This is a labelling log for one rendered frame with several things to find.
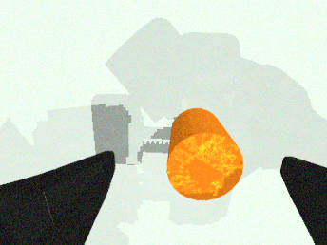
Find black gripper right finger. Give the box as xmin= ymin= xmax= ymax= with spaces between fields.
xmin=280 ymin=157 xmax=327 ymax=245

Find orange knob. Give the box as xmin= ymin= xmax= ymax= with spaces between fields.
xmin=167 ymin=108 xmax=243 ymax=201

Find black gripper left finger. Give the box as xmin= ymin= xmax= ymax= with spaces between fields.
xmin=0 ymin=150 xmax=115 ymax=245

